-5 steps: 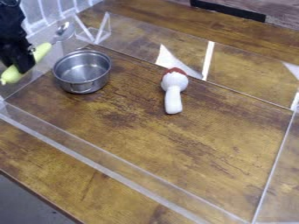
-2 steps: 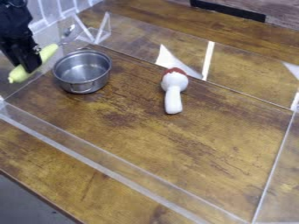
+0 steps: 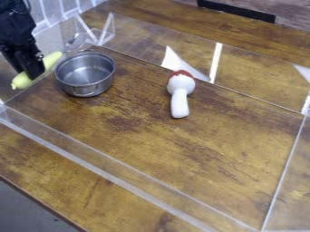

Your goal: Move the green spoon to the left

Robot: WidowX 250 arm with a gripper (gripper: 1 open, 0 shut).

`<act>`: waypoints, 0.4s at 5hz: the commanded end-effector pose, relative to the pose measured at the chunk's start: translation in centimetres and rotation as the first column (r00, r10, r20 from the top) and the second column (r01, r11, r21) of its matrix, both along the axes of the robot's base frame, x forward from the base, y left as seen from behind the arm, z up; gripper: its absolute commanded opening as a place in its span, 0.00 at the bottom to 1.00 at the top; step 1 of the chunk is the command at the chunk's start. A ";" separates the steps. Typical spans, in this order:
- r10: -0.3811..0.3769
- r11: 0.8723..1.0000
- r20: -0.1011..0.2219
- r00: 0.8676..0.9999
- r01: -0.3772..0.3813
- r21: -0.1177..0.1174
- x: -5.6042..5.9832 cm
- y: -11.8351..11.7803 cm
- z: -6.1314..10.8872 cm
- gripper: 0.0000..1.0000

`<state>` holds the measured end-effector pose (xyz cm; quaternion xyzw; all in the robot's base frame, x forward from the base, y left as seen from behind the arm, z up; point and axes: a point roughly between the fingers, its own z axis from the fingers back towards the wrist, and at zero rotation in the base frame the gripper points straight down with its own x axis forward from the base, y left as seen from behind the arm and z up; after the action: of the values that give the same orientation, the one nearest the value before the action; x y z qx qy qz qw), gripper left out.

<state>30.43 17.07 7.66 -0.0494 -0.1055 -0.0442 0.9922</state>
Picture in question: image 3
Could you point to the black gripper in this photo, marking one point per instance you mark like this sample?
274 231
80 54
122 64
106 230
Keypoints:
16 39

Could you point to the green handled metal spoon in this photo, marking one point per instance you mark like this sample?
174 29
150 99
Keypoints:
23 81

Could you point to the small steel pot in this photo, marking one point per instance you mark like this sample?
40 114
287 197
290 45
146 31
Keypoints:
86 74

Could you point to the white red plush mushroom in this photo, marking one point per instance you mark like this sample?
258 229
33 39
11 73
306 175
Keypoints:
180 86

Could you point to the black bar on table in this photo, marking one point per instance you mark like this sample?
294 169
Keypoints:
230 9

